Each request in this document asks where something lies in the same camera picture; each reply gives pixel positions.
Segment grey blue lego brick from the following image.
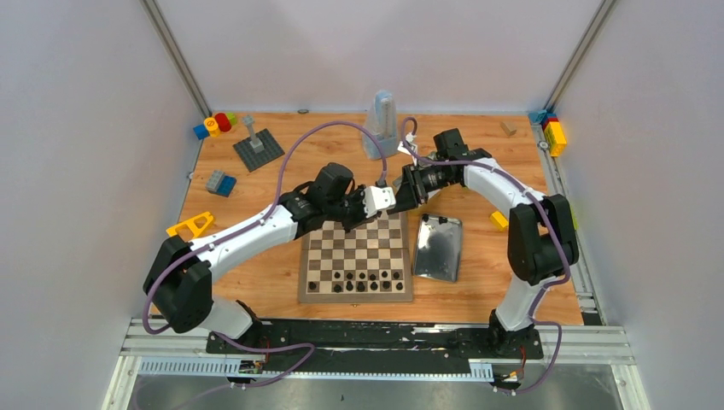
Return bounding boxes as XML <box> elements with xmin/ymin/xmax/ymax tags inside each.
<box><xmin>205</xmin><ymin>170</ymin><xmax>236</xmax><ymax>197</ymax></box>

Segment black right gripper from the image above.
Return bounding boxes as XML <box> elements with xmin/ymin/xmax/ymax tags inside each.
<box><xmin>388</xmin><ymin>163</ymin><xmax>456</xmax><ymax>215</ymax></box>

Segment small wooden block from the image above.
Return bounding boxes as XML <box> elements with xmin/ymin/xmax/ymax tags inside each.
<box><xmin>499</xmin><ymin>121</ymin><xmax>517</xmax><ymax>137</ymax></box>

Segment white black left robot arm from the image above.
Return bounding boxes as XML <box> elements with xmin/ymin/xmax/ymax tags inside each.
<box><xmin>143</xmin><ymin>163</ymin><xmax>388</xmax><ymax>353</ymax></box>

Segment wooden chess board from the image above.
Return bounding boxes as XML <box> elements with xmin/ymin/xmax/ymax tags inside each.
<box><xmin>298</xmin><ymin>213</ymin><xmax>413</xmax><ymax>304</ymax></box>

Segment blue toy block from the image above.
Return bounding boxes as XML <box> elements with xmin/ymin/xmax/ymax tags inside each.
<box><xmin>193</xmin><ymin>124</ymin><xmax>210</xmax><ymax>140</ymax></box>

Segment orange toy block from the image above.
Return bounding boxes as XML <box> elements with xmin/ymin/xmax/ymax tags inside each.
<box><xmin>166</xmin><ymin>211</ymin><xmax>215</xmax><ymax>238</ymax></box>

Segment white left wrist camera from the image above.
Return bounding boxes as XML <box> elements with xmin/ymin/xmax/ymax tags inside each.
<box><xmin>363</xmin><ymin>186</ymin><xmax>396</xmax><ymax>218</ymax></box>

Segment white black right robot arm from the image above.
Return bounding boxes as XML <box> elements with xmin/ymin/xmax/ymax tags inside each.
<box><xmin>393</xmin><ymin>128</ymin><xmax>579</xmax><ymax>357</ymax></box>

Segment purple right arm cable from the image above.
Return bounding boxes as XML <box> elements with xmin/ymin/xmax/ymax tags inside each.
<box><xmin>400</xmin><ymin>116</ymin><xmax>572</xmax><ymax>395</ymax></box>

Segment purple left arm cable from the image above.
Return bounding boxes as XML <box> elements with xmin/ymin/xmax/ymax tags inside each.
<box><xmin>141</xmin><ymin>120</ymin><xmax>390</xmax><ymax>389</ymax></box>

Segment red round toy block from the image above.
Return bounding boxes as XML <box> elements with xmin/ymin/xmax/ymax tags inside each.
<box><xmin>214</xmin><ymin>112</ymin><xmax>232</xmax><ymax>132</ymax></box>

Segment blue metronome in plastic bag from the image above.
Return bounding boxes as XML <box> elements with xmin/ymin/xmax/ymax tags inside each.
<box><xmin>361</xmin><ymin>90</ymin><xmax>400</xmax><ymax>161</ymax></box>

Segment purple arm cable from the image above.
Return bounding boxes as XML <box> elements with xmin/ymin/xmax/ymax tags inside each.
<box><xmin>141</xmin><ymin>120</ymin><xmax>390</xmax><ymax>389</ymax></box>
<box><xmin>400</xmin><ymin>116</ymin><xmax>572</xmax><ymax>395</ymax></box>

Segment stacked colourful blocks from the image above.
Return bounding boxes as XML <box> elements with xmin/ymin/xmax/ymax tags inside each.
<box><xmin>528</xmin><ymin>110</ymin><xmax>567</xmax><ymax>157</ymax></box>

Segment yellow round toy block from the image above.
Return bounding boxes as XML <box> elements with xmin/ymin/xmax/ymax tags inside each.
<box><xmin>203</xmin><ymin>117</ymin><xmax>221</xmax><ymax>138</ymax></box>

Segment silver tin lid black pieces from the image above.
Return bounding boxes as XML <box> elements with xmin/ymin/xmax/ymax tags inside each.
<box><xmin>412</xmin><ymin>214</ymin><xmax>463</xmax><ymax>283</ymax></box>

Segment dark grey lego plate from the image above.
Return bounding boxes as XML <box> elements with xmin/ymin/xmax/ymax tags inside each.
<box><xmin>232</xmin><ymin>115</ymin><xmax>285</xmax><ymax>173</ymax></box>

